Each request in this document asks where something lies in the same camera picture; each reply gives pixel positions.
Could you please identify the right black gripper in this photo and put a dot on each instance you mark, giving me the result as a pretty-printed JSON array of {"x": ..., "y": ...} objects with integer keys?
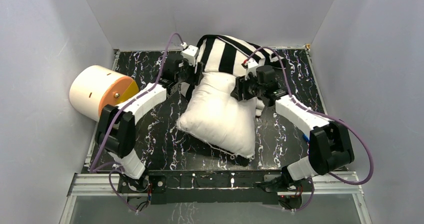
[{"x": 241, "y": 85}]

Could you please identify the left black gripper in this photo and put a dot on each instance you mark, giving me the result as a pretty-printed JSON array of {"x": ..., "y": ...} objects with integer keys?
[{"x": 192, "y": 75}]

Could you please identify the white pillow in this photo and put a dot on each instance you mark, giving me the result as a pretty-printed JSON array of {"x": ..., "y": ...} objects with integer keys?
[{"x": 218, "y": 119}]

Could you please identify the black white striped pillowcase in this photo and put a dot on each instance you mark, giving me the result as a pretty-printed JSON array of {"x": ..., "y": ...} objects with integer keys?
[{"x": 222, "y": 57}]

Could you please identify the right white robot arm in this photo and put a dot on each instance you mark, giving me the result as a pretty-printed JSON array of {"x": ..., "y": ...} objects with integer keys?
[{"x": 329, "y": 142}]

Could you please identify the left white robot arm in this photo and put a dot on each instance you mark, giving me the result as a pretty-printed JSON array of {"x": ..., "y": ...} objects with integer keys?
[{"x": 116, "y": 130}]

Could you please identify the white orange cylinder roll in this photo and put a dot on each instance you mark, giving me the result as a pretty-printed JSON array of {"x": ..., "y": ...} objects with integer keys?
[{"x": 97, "y": 86}]

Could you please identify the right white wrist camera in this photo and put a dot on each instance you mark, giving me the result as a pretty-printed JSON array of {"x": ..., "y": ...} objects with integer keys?
[{"x": 250, "y": 65}]

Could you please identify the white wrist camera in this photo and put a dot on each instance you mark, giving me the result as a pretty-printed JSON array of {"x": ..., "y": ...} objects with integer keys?
[
  {"x": 190, "y": 53},
  {"x": 250, "y": 65}
]

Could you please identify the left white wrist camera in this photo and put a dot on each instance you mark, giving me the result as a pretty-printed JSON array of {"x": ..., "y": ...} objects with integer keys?
[{"x": 190, "y": 53}]

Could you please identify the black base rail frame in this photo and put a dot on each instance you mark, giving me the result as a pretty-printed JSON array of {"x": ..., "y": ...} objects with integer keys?
[{"x": 225, "y": 186}]

